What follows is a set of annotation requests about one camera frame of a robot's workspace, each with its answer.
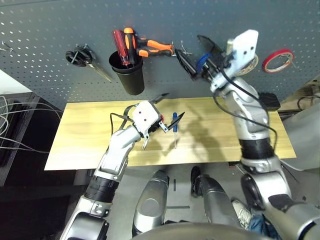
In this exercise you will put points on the blue tape roll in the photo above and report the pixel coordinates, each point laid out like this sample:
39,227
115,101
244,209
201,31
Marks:
201,61

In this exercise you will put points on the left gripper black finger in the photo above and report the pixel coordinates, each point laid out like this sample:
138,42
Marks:
178,118
160,97

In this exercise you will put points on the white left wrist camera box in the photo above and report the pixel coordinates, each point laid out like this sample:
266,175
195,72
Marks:
145,115

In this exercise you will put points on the blue jeans leg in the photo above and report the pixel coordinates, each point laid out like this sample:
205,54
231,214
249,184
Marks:
262,227

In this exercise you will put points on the orange black needle-nose pliers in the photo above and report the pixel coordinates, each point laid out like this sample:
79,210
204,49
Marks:
155,44

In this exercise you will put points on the black equipment rack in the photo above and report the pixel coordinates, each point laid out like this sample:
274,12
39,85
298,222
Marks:
22,165

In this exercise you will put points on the dark grey pegboard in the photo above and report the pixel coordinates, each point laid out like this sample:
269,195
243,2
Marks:
62,20

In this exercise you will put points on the black plastic cup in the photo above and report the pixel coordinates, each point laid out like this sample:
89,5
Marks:
132,82

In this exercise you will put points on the large grey machine housing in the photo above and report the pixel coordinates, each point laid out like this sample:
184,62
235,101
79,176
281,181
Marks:
305,140

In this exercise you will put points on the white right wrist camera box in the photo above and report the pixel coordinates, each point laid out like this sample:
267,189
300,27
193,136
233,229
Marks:
243,50

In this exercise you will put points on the white tape roll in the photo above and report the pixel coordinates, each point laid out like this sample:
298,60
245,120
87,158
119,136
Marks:
253,67

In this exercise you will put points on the silver robot leg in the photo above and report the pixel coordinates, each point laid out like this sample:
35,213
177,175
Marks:
217,200
150,202

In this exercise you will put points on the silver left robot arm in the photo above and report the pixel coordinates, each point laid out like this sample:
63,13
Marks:
115,155

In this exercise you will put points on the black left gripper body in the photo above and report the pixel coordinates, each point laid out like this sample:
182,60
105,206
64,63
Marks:
153,128

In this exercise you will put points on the grey robot torso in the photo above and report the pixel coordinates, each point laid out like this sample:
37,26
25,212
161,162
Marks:
200,232

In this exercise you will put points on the red tape roll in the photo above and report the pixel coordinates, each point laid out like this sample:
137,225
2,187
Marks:
280,51

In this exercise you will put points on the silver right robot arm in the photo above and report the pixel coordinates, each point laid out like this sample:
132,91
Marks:
250,120

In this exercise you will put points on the small metal pegboard hook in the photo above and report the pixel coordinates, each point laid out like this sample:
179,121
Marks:
6,47

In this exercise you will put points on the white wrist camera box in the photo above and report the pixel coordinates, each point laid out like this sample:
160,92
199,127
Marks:
243,50
145,115

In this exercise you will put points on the silver robot left leg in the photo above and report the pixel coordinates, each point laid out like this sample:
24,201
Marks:
150,202

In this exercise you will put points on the black plastic tool case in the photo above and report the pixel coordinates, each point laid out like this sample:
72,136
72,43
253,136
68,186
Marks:
271,101

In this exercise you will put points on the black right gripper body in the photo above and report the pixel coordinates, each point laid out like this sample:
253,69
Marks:
216,67

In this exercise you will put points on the white sneaker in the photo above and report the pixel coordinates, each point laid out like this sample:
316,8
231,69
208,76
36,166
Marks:
242,215

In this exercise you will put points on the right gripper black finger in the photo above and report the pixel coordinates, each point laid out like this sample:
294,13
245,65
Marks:
186,65
210,47

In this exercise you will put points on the silver robot right leg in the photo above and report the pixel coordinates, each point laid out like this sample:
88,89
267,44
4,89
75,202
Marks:
217,200

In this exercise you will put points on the small blue screwdriver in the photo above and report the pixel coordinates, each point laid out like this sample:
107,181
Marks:
176,129

